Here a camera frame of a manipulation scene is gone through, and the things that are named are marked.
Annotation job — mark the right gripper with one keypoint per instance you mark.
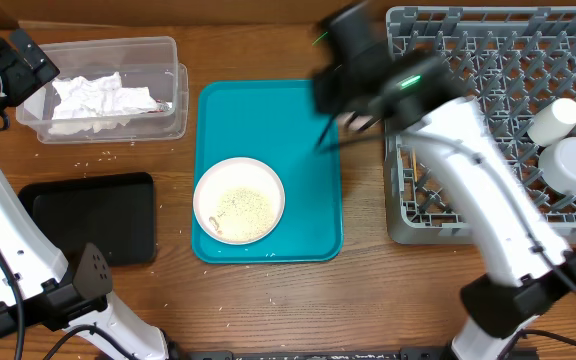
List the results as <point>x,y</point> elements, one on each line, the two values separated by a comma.
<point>326,83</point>

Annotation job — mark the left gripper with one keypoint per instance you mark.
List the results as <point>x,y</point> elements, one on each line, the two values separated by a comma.
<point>25,80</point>

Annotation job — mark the white napkin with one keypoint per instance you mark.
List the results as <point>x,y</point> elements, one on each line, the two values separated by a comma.
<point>128,101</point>
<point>83,98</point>

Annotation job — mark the large white plate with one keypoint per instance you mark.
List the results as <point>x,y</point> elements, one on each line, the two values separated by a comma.
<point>239,201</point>

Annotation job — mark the white cup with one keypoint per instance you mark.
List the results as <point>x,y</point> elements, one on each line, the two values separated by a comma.
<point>553,123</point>

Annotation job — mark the grey small bowl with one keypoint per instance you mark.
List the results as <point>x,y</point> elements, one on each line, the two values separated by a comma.
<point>558,165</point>

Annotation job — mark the wooden chopstick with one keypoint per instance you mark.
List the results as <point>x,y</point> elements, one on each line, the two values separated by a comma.
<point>414,166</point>

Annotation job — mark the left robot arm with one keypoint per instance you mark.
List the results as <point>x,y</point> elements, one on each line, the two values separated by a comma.
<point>38,283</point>

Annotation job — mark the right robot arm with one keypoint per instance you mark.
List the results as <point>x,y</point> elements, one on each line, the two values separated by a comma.
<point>529,267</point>

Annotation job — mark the grey dishwasher rack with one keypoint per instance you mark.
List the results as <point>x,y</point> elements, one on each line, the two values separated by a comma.
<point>514,62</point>

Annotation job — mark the teal serving tray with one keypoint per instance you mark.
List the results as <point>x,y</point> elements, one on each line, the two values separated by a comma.
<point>273,121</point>

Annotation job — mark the clear plastic bin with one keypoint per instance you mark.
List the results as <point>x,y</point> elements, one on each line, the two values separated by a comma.
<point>141,62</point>

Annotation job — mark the black plastic tray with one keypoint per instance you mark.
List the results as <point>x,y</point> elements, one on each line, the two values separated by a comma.
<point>116,213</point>

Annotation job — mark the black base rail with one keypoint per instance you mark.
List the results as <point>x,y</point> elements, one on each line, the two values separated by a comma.
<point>406,353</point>

